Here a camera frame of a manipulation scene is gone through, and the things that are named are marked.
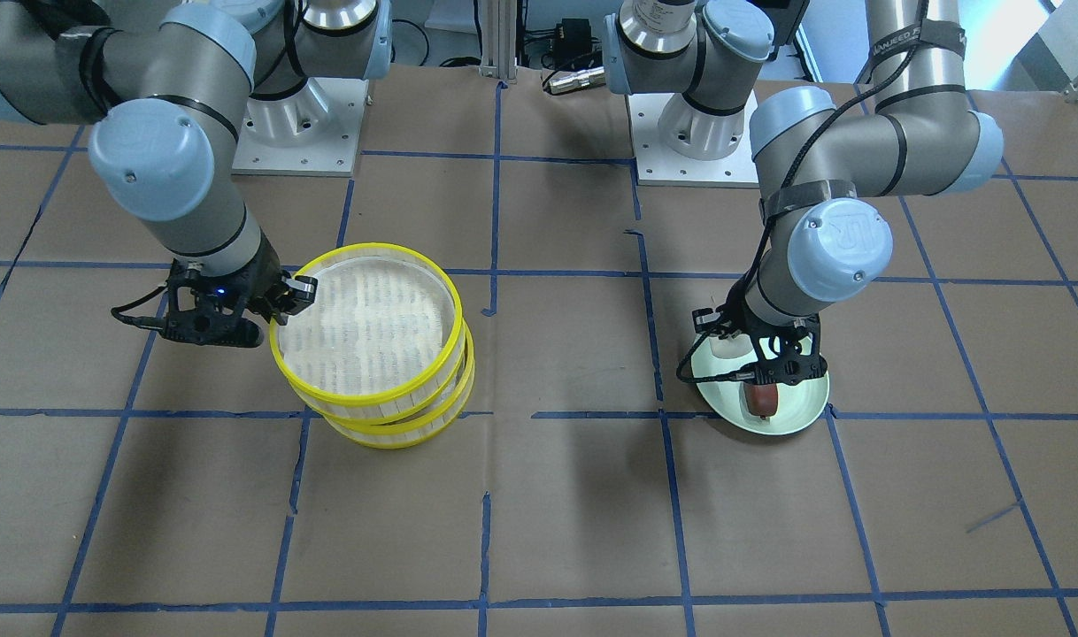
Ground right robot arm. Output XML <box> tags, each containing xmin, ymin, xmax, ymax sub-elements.
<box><xmin>0</xmin><ymin>1</ymin><xmax>392</xmax><ymax>348</ymax></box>

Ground brown bun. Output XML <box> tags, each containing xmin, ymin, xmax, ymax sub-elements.
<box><xmin>743</xmin><ymin>383</ymin><xmax>779</xmax><ymax>419</ymax></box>

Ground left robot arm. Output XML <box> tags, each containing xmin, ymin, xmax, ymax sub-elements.
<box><xmin>603</xmin><ymin>1</ymin><xmax>1004</xmax><ymax>386</ymax></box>

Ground light green plate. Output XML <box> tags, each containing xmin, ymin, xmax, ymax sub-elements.
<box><xmin>691</xmin><ymin>337</ymin><xmax>830</xmax><ymax>435</ymax></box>

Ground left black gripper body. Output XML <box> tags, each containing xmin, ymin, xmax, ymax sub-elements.
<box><xmin>691</xmin><ymin>308</ymin><xmax>828</xmax><ymax>386</ymax></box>

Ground aluminium frame post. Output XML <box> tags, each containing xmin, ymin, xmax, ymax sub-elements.
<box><xmin>474</xmin><ymin>0</ymin><xmax>525</xmax><ymax>85</ymax></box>

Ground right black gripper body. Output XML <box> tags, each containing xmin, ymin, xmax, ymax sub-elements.
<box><xmin>112</xmin><ymin>251</ymin><xmax>318</xmax><ymax>348</ymax></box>

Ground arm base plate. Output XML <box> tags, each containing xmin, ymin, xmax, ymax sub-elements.
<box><xmin>627</xmin><ymin>93</ymin><xmax>758</xmax><ymax>189</ymax></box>
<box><xmin>232</xmin><ymin>78</ymin><xmax>370</xmax><ymax>178</ymax></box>

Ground yellow steamer top layer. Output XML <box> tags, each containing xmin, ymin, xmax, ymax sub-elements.
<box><xmin>270</xmin><ymin>243</ymin><xmax>465</xmax><ymax>424</ymax></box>

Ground yellow steamer lower layers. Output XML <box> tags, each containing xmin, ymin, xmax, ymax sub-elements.
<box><xmin>295</xmin><ymin>326</ymin><xmax>476</xmax><ymax>451</ymax></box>

